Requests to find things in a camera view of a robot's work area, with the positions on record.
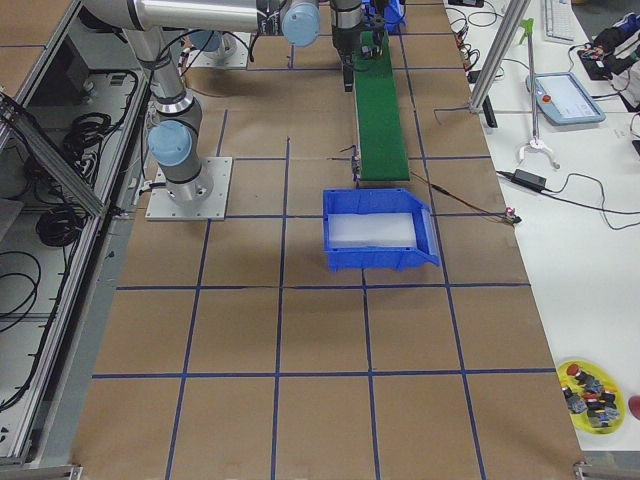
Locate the yellow push button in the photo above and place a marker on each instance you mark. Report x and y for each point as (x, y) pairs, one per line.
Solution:
(370, 52)

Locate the spare buttons pile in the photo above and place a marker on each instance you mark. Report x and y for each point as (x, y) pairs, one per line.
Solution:
(590, 400)

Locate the blue bin left side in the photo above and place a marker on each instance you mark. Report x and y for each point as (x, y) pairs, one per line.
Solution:
(395, 15)

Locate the blue bin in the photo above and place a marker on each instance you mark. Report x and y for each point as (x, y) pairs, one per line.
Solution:
(389, 200)
(395, 15)

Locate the green conveyor belt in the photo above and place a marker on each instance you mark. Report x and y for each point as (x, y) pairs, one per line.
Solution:
(383, 153)

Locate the blue bin right side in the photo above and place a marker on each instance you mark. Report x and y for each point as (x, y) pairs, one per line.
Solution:
(389, 200)

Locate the reacher grabber tool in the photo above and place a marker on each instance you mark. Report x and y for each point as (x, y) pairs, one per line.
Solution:
(535, 144)

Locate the white foam pad right bin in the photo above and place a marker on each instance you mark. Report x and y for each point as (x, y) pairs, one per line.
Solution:
(371, 230)

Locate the white keyboard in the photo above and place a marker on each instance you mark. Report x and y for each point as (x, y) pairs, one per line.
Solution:
(558, 21)

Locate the teach pendant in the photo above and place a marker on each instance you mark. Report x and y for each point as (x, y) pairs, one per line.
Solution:
(563, 100)

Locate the black power adapter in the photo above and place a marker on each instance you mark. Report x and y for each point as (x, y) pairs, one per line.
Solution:
(529, 180)

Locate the yellow plate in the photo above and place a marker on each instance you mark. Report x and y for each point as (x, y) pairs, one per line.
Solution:
(591, 395)

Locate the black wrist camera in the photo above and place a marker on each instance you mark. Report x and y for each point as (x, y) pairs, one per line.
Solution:
(376, 26)

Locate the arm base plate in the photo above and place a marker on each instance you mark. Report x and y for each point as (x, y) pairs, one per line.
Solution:
(218, 50)
(205, 197)

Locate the aluminium frame post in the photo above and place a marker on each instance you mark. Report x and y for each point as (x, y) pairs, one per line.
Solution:
(514, 14)

